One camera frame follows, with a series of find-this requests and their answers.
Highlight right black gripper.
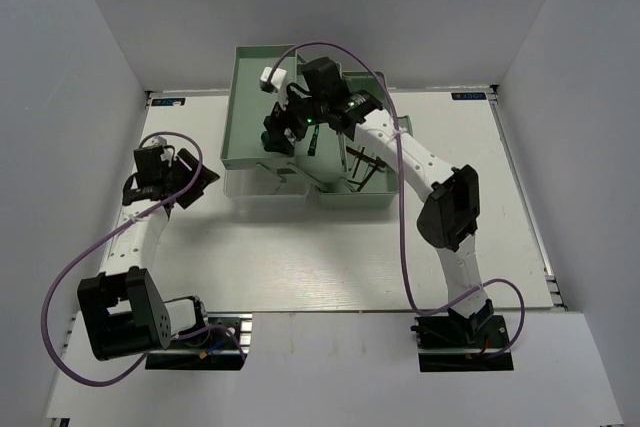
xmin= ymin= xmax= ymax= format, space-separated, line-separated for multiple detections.
xmin=264 ymin=83 xmax=328 ymax=156

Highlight slim black green screwdriver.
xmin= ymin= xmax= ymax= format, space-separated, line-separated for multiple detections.
xmin=307 ymin=125 xmax=320 ymax=157

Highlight green plastic toolbox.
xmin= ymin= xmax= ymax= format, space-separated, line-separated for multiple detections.
xmin=220 ymin=45 xmax=399 ymax=210

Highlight large brown hex key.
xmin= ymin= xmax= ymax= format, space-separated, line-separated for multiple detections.
xmin=347 ymin=151 xmax=387 ymax=192

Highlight medium brown hex key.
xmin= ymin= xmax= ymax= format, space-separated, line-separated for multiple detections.
xmin=346 ymin=146 xmax=387 ymax=169

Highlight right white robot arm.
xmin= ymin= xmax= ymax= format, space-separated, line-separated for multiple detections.
xmin=259 ymin=57 xmax=494 ymax=346

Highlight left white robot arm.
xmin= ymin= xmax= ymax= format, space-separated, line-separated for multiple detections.
xmin=77 ymin=135 xmax=219 ymax=361

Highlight left blue table sticker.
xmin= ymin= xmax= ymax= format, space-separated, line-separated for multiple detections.
xmin=151 ymin=97 xmax=186 ymax=107

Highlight blue table sticker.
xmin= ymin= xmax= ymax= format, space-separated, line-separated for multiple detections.
xmin=451 ymin=92 xmax=487 ymax=101
xmin=151 ymin=97 xmax=186 ymax=107

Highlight right blue table sticker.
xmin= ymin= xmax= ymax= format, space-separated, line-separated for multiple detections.
xmin=451 ymin=92 xmax=487 ymax=101

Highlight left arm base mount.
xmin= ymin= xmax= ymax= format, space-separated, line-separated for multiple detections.
xmin=145 ymin=313 xmax=253 ymax=372

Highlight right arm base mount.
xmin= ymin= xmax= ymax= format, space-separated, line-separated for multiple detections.
xmin=411 ymin=315 xmax=514 ymax=373

